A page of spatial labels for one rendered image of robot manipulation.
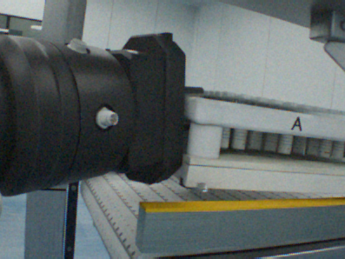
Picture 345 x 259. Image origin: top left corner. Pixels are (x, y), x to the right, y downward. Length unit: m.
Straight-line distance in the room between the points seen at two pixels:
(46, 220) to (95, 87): 0.37
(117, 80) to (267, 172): 0.16
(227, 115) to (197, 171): 0.05
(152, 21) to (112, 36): 0.83
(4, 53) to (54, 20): 0.33
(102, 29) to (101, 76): 5.68
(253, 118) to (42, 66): 0.17
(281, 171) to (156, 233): 0.12
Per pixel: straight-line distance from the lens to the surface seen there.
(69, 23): 0.50
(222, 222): 0.26
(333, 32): 0.33
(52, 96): 0.16
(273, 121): 0.29
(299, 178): 0.31
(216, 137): 0.27
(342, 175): 0.35
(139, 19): 6.15
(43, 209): 0.52
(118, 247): 0.30
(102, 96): 0.18
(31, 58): 0.17
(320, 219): 0.33
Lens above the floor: 0.94
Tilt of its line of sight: 5 degrees down
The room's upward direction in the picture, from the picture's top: 7 degrees clockwise
